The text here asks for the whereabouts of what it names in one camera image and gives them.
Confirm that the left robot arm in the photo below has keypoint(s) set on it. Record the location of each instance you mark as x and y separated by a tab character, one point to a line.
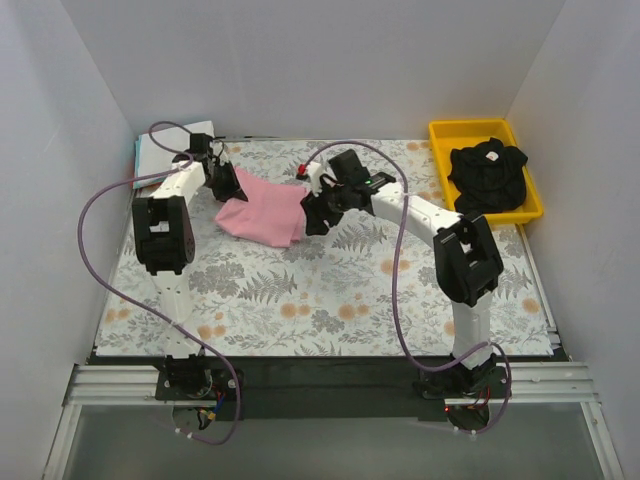
165	245

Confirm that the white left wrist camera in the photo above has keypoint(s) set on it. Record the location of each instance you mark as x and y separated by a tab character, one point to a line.
217	145

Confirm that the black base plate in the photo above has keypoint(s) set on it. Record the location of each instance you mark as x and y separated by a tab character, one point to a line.
349	407

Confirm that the black t-shirt in bin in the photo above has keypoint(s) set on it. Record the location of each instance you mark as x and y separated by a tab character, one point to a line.
489	177

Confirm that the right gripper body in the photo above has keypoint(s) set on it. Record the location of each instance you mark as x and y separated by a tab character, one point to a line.
323	208

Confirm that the pink t-shirt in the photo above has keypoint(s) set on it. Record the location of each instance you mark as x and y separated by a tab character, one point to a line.
272	215

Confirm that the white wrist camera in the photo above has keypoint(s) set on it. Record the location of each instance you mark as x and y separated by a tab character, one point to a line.
312	172
217	145

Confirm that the aluminium frame rail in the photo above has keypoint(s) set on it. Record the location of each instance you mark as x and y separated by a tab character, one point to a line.
141	385

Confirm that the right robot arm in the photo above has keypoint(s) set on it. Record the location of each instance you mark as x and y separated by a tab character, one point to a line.
467	262

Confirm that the folded teal t-shirt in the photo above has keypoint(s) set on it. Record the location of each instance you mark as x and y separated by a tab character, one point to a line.
139	168

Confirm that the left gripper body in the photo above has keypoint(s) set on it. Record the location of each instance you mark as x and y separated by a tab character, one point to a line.
226	180

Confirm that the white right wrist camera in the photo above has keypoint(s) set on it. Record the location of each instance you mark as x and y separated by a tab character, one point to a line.
312	172

